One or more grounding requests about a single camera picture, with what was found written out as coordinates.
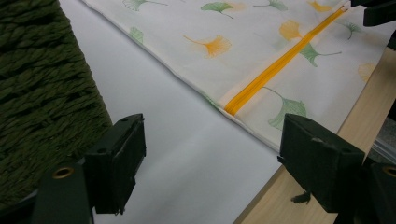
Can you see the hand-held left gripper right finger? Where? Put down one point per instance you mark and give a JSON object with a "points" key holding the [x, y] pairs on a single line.
{"points": [[320, 165]]}

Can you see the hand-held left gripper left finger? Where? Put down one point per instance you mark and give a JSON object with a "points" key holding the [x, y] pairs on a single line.
{"points": [[118, 161]]}

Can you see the green woven basket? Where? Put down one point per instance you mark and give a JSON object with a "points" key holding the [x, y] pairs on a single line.
{"points": [[43, 93]]}

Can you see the white leaf-print zipper bag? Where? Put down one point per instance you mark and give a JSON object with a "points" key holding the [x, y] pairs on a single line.
{"points": [[249, 46]]}

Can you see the white foam board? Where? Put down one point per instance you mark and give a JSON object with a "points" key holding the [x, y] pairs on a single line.
{"points": [[174, 155]]}

